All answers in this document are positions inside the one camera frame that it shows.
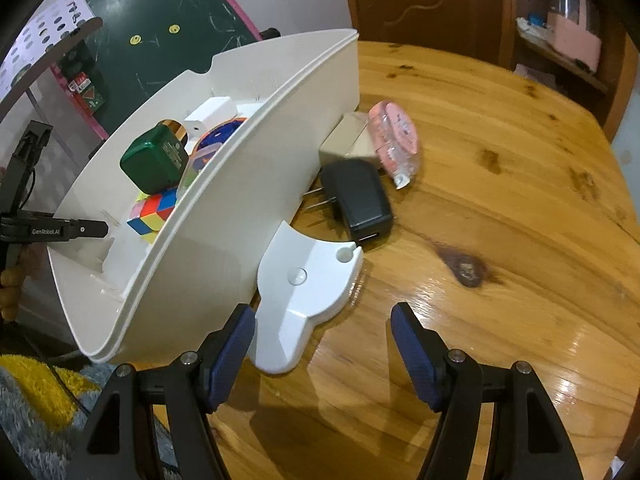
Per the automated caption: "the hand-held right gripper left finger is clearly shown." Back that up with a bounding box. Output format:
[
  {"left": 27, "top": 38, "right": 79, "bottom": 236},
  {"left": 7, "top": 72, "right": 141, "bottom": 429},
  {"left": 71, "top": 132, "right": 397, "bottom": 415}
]
[{"left": 65, "top": 303, "right": 257, "bottom": 480}]

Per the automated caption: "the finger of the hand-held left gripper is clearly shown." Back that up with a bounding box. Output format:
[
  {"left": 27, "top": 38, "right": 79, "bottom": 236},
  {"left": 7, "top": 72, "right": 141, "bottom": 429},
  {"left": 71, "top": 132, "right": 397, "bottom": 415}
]
[{"left": 70, "top": 217, "right": 109, "bottom": 241}]

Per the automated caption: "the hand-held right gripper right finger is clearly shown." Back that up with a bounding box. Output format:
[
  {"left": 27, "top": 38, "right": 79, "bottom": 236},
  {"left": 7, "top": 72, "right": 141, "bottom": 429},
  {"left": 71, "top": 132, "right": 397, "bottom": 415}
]
[{"left": 390, "top": 302, "right": 586, "bottom": 480}]

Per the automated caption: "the white plastic bracket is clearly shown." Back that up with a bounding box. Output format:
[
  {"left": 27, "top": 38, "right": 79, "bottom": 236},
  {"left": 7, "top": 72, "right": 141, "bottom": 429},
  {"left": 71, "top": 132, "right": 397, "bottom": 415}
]
[{"left": 248, "top": 220, "right": 364, "bottom": 375}]

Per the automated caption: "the green perfume bottle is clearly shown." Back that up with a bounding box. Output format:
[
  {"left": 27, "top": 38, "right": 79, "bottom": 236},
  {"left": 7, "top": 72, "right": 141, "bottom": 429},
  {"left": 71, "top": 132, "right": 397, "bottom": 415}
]
[{"left": 119, "top": 119, "right": 193, "bottom": 195}]

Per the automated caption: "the white plastic bin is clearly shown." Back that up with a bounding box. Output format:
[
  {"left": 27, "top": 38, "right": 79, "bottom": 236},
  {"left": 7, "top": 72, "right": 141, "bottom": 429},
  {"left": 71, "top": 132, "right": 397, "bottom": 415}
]
[{"left": 47, "top": 27, "right": 361, "bottom": 365}]

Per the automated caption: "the clear plastic container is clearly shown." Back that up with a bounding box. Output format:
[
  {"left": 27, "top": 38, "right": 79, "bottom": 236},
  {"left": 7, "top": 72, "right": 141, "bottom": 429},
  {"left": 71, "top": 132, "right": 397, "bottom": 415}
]
[{"left": 176, "top": 142, "right": 223, "bottom": 193}]

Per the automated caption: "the orange round case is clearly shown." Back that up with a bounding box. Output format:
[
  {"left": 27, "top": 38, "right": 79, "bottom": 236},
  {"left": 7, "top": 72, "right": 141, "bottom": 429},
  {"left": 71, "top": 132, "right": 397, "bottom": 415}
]
[{"left": 197, "top": 116, "right": 249, "bottom": 153}]

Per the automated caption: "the white charger block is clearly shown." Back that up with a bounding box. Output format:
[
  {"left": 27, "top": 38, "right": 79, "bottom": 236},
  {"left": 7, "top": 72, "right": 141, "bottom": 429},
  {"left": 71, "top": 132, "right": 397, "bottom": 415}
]
[{"left": 182, "top": 96, "right": 238, "bottom": 138}]

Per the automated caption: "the black power adapter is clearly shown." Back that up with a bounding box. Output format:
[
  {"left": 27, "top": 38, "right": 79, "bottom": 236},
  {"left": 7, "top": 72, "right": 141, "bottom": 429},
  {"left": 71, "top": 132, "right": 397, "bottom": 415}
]
[{"left": 300, "top": 158, "right": 394, "bottom": 247}]

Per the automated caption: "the pink plastic bottle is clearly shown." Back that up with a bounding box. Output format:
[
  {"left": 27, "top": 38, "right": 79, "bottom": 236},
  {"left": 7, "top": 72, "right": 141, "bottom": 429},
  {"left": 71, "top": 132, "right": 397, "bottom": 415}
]
[{"left": 367, "top": 100, "right": 422, "bottom": 191}]

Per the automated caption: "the beige plastic box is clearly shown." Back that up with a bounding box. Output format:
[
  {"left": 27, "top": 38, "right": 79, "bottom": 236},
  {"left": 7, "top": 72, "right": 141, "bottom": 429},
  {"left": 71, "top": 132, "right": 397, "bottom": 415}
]
[{"left": 319, "top": 112, "right": 381, "bottom": 173}]

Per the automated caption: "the colourful puzzle cube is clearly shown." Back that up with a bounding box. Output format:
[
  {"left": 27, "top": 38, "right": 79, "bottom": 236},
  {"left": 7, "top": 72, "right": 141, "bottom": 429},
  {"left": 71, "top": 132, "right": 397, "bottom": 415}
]
[{"left": 126, "top": 186, "right": 180, "bottom": 246}]

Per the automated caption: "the red green card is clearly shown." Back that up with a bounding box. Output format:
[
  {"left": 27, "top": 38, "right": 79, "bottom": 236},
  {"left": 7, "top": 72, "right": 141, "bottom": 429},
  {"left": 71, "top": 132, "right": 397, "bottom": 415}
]
[{"left": 67, "top": 52, "right": 110, "bottom": 111}]

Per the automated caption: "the yellow grey rug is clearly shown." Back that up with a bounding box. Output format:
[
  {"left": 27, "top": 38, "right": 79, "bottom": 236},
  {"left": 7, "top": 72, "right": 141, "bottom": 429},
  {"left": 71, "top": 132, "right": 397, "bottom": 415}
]
[{"left": 0, "top": 352, "right": 166, "bottom": 480}]

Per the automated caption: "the dark wooden shelf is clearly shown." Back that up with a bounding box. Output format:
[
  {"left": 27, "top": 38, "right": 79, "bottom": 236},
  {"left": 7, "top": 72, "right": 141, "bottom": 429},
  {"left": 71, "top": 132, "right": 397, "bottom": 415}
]
[{"left": 515, "top": 15, "right": 626, "bottom": 126}]

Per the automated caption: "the pink appliance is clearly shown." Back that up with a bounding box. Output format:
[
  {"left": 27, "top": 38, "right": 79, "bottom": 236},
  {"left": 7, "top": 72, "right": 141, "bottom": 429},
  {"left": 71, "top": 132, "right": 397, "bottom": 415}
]
[{"left": 545, "top": 0, "right": 603, "bottom": 73}]

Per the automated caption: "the brown wooden door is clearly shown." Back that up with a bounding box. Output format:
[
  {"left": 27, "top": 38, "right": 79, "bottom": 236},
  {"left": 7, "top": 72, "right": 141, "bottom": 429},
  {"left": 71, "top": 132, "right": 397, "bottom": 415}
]
[{"left": 340, "top": 0, "right": 516, "bottom": 68}]

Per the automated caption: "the black stand bracket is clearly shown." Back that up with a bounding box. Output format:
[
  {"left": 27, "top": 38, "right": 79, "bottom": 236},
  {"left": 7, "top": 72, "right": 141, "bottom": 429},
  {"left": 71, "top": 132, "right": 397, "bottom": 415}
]
[{"left": 0, "top": 120, "right": 53, "bottom": 281}]

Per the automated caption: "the green chalkboard with pink frame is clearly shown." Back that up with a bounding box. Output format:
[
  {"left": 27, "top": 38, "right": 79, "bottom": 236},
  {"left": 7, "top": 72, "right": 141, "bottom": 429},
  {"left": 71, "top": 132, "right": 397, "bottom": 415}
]
[{"left": 50, "top": 0, "right": 264, "bottom": 138}]

